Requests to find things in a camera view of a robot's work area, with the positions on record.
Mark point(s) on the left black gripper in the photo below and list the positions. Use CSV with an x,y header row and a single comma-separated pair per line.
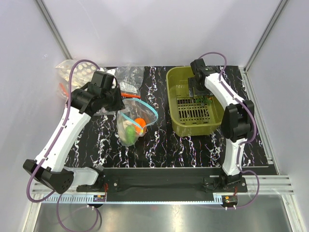
x,y
119,105

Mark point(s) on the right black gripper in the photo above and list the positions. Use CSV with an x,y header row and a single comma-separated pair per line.
x,y
191,84

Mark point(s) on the green leafy red toy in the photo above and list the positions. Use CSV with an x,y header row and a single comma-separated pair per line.
x,y
203,100

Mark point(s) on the clear blue-zipper bag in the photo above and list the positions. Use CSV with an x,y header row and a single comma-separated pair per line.
x,y
135,108

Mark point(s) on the orange carrot toy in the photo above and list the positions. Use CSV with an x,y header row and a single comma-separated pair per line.
x,y
141,122

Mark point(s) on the green vegetable toy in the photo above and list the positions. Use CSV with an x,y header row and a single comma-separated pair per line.
x,y
130,134

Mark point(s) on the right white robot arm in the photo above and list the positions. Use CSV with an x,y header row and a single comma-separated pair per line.
x,y
238,124

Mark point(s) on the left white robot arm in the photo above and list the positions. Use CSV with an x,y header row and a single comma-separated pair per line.
x,y
48,168

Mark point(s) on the clear orange-zipper bag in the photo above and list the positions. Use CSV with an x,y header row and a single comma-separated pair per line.
x,y
129,78

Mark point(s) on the bag of white discs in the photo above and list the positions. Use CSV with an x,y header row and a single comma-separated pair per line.
x,y
82,73

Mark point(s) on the clear red-zipper bag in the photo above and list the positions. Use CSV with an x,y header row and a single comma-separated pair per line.
x,y
63,90

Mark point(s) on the olive green plastic bin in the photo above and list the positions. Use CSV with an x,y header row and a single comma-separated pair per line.
x,y
189,118

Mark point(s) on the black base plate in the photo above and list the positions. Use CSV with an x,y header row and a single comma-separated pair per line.
x,y
158,196

